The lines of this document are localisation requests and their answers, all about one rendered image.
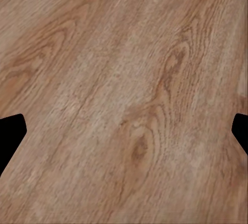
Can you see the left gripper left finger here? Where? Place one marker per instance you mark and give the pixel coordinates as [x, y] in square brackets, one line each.
[12, 131]

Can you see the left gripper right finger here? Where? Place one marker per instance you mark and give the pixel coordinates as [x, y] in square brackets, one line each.
[240, 130]

